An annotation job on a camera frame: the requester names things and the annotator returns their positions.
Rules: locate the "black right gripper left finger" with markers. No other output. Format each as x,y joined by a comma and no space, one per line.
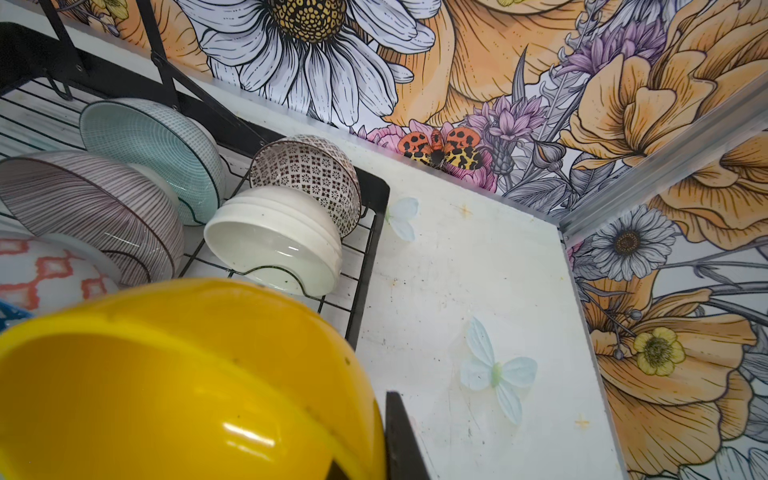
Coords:
335,472

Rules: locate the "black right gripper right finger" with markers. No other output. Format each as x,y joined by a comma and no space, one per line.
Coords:
404,459

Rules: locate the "yellow bowl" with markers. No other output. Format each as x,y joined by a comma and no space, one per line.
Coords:
187,379

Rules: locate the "cream white bowl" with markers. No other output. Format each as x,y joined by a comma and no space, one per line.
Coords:
279,237

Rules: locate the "brown patterned ceramic bowl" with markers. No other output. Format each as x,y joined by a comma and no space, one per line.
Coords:
317,167

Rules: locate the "pink striped ceramic bowl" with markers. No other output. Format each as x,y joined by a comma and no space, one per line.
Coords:
101,202

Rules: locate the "blue geometric patterned bowl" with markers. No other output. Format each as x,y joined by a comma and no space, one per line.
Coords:
44,274

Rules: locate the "mint green ceramic bowl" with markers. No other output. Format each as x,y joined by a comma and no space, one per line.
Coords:
158,137

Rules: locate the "black wire dish rack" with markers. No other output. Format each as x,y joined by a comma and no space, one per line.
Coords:
46,82

